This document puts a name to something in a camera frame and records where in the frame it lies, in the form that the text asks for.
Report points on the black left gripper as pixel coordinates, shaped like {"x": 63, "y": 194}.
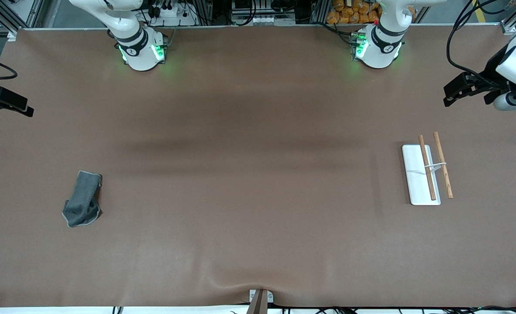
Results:
{"x": 493, "y": 69}

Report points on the grey microfibre towel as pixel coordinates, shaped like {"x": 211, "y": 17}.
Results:
{"x": 83, "y": 200}

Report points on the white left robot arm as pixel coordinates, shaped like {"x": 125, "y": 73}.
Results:
{"x": 382, "y": 48}

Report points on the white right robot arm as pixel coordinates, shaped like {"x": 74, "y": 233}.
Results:
{"x": 138, "y": 52}

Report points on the white rack with wooden rods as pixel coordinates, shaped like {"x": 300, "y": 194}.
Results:
{"x": 415, "y": 174}

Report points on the white table corner block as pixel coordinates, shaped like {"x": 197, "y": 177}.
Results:
{"x": 12, "y": 36}

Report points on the pile of orange snack packs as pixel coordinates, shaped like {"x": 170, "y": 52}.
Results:
{"x": 349, "y": 15}

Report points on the white power strip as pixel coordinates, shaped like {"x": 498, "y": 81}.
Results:
{"x": 171, "y": 13}

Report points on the black and silver electronics unit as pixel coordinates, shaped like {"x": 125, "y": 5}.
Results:
{"x": 262, "y": 19}

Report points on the brown table mat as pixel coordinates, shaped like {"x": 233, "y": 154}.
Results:
{"x": 258, "y": 174}

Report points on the brown narrow bar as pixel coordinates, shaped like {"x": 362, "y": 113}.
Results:
{"x": 258, "y": 305}

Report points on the grey metal bracket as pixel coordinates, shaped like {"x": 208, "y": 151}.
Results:
{"x": 270, "y": 297}

